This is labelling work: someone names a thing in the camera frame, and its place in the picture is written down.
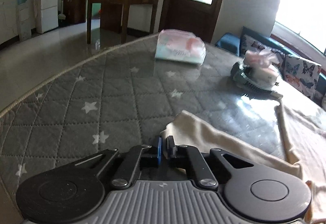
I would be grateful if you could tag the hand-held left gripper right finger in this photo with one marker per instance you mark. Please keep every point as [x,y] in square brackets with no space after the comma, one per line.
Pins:
[171,150]

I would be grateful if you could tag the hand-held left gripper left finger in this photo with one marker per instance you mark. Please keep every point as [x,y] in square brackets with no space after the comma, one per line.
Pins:
[159,150]

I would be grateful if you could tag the cream knit garment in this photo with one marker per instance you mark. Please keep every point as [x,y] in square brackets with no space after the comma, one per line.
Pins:
[229,142]

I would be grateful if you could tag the pink and white tissue packet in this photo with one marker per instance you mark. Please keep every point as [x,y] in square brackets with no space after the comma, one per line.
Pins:
[178,48]

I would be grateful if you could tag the white box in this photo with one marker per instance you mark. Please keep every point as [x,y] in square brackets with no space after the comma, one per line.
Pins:
[266,76]

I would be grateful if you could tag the blue sofa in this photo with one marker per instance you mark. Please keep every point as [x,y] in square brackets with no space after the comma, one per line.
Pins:
[229,40]

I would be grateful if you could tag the dark wooden door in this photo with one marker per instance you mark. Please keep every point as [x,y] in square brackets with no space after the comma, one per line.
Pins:
[178,17]

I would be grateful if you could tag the butterfly print pillow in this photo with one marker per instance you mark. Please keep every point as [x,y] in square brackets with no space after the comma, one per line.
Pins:
[250,43]
[303,73]

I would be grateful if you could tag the white broom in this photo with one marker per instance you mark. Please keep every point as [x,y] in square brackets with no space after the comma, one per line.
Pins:
[62,15]

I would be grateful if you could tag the white refrigerator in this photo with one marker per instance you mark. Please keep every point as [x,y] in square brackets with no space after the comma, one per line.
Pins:
[48,5]

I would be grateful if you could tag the white water dispenser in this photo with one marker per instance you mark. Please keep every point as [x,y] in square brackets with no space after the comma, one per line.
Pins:
[24,22]

